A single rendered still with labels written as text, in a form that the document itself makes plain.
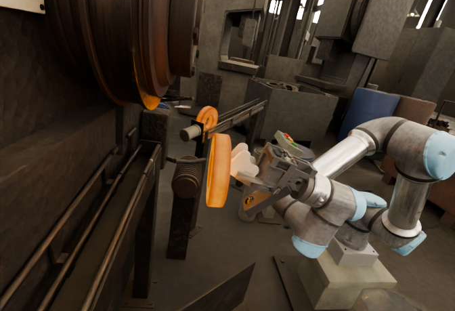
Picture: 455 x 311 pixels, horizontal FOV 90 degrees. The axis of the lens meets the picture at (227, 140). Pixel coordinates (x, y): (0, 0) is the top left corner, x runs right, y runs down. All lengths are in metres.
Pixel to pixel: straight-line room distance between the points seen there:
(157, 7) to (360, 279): 1.17
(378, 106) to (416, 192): 3.00
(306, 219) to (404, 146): 0.35
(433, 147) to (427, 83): 4.66
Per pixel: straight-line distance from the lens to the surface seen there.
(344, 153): 0.75
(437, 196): 2.83
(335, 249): 1.20
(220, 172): 0.41
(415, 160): 0.79
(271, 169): 0.47
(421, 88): 5.36
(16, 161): 0.42
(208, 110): 1.11
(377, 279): 1.27
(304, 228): 0.61
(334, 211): 0.58
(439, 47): 5.36
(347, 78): 4.37
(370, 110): 3.83
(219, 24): 3.31
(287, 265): 1.49
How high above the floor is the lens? 1.06
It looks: 22 degrees down
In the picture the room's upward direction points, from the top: 11 degrees clockwise
